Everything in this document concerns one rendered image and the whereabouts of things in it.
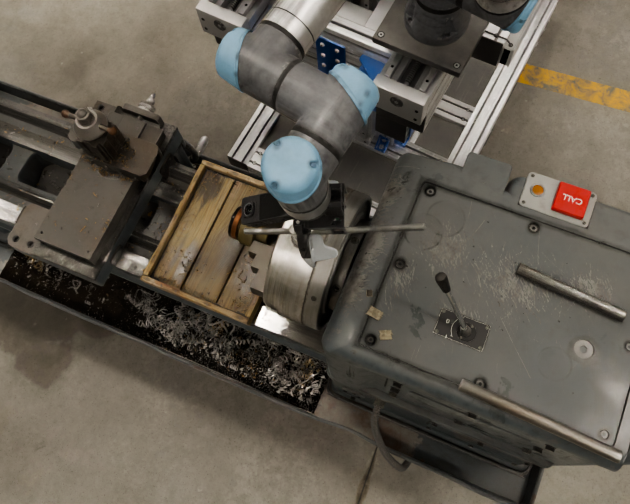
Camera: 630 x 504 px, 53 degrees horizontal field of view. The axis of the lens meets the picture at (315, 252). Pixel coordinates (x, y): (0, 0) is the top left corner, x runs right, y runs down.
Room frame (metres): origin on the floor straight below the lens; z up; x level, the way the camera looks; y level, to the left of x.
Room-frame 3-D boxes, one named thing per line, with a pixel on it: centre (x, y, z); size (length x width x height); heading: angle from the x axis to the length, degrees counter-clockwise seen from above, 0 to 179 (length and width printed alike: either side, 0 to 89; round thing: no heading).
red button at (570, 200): (0.40, -0.50, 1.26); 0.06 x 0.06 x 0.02; 57
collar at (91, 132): (0.86, 0.46, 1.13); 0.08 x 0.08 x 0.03
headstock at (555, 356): (0.26, -0.34, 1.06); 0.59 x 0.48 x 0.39; 57
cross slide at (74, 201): (0.81, 0.50, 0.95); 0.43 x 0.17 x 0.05; 147
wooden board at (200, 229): (0.61, 0.22, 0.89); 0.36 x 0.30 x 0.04; 147
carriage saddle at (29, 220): (0.82, 0.54, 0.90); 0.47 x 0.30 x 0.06; 147
